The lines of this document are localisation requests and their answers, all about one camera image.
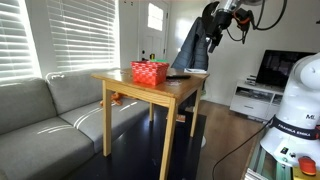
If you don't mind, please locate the dark floor rug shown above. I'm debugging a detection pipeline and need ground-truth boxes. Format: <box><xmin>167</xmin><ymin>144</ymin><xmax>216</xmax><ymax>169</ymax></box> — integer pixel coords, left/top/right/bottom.
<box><xmin>66</xmin><ymin>106</ymin><xmax>208</xmax><ymax>180</ymax></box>

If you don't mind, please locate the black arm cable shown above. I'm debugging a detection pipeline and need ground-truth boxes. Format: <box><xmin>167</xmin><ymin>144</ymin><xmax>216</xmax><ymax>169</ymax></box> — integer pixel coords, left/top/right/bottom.
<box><xmin>226</xmin><ymin>0</ymin><xmax>289</xmax><ymax>45</ymax></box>

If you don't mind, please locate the red woven basket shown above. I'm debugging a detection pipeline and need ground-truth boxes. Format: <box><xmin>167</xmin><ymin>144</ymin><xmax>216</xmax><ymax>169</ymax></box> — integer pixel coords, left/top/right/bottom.
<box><xmin>130</xmin><ymin>60</ymin><xmax>170</xmax><ymax>87</ymax></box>

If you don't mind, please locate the black television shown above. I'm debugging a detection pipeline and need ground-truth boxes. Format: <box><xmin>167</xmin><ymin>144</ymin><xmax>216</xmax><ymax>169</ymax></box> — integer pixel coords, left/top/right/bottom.
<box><xmin>255</xmin><ymin>49</ymin><xmax>316</xmax><ymax>89</ymax></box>

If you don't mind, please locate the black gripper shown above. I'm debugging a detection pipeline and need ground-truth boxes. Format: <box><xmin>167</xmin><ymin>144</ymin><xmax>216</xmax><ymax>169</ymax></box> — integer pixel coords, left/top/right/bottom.
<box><xmin>205</xmin><ymin>9</ymin><xmax>234</xmax><ymax>54</ymax></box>

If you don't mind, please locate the white paper napkin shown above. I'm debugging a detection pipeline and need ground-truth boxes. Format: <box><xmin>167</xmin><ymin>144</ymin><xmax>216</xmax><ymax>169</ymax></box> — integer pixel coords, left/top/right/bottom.
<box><xmin>183</xmin><ymin>67</ymin><xmax>208</xmax><ymax>75</ymax></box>

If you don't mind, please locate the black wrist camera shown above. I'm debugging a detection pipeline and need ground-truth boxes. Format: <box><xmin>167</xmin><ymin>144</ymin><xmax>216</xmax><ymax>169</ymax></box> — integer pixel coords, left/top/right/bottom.
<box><xmin>233</xmin><ymin>8</ymin><xmax>253</xmax><ymax>35</ymax></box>

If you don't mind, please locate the dark blue puffer jacket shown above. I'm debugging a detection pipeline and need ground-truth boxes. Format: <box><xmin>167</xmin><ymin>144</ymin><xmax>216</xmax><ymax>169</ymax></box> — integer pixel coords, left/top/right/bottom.
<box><xmin>170</xmin><ymin>16</ymin><xmax>213</xmax><ymax>72</ymax></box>

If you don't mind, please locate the metal robot stand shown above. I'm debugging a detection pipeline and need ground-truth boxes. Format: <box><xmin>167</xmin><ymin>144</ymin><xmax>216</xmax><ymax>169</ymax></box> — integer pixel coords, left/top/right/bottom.
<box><xmin>244</xmin><ymin>133</ymin><xmax>295</xmax><ymax>180</ymax></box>

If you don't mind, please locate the light wooden table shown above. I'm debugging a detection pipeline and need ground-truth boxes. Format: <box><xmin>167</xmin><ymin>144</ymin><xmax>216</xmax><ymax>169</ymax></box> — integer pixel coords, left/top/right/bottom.
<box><xmin>90</xmin><ymin>67</ymin><xmax>211</xmax><ymax>180</ymax></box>

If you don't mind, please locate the orange plush toy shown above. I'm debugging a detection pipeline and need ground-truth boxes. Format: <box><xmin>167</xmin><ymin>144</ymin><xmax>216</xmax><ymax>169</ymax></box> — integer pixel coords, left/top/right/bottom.
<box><xmin>99</xmin><ymin>92</ymin><xmax>126</xmax><ymax>107</ymax></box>

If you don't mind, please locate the red yellow emergency stop button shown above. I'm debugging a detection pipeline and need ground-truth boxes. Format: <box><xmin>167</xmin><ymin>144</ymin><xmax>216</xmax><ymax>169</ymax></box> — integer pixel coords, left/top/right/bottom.
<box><xmin>292</xmin><ymin>155</ymin><xmax>320</xmax><ymax>180</ymax></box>

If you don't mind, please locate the gray fabric couch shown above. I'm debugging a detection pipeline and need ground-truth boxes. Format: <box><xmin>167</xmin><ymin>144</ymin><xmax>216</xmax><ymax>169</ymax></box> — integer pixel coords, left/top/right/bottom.
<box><xmin>0</xmin><ymin>68</ymin><xmax>152</xmax><ymax>180</ymax></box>

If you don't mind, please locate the black power cable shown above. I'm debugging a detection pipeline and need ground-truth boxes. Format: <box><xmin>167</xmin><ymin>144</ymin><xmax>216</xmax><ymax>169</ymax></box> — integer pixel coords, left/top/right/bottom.
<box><xmin>211</xmin><ymin>121</ymin><xmax>273</xmax><ymax>180</ymax></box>

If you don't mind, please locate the white window blind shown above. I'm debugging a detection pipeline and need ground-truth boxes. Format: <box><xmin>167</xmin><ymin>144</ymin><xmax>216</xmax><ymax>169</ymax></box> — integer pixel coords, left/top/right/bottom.
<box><xmin>46</xmin><ymin>0</ymin><xmax>121</xmax><ymax>73</ymax></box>
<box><xmin>0</xmin><ymin>0</ymin><xmax>43</xmax><ymax>83</ymax></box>

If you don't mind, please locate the gray set-top box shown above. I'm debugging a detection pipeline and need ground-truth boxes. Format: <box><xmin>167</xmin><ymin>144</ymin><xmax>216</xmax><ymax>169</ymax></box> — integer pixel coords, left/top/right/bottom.
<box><xmin>244</xmin><ymin>75</ymin><xmax>259</xmax><ymax>87</ymax></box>

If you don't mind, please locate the green plastic box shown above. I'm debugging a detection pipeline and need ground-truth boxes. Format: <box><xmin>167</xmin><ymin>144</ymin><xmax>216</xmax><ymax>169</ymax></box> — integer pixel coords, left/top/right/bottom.
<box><xmin>148</xmin><ymin>58</ymin><xmax>169</xmax><ymax>64</ymax></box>

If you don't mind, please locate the white television stand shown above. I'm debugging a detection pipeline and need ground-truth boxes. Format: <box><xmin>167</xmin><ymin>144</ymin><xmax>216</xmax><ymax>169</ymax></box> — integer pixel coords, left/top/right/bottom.
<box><xmin>229</xmin><ymin>79</ymin><xmax>284</xmax><ymax>122</ymax></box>

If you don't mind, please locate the orange book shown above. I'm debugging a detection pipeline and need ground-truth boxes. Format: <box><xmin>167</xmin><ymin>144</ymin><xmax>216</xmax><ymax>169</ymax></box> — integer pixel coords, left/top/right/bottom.
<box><xmin>175</xmin><ymin>113</ymin><xmax>187</xmax><ymax>124</ymax></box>

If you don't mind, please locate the red white sticker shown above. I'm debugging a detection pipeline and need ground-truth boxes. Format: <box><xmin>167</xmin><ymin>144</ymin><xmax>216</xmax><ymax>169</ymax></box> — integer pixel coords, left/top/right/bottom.
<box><xmin>167</xmin><ymin>79</ymin><xmax>183</xmax><ymax>87</ymax></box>

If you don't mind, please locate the white entrance door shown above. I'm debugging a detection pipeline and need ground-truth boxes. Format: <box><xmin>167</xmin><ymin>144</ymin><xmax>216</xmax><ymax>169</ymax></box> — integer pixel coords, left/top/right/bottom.
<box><xmin>137</xmin><ymin>0</ymin><xmax>171</xmax><ymax>63</ymax></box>

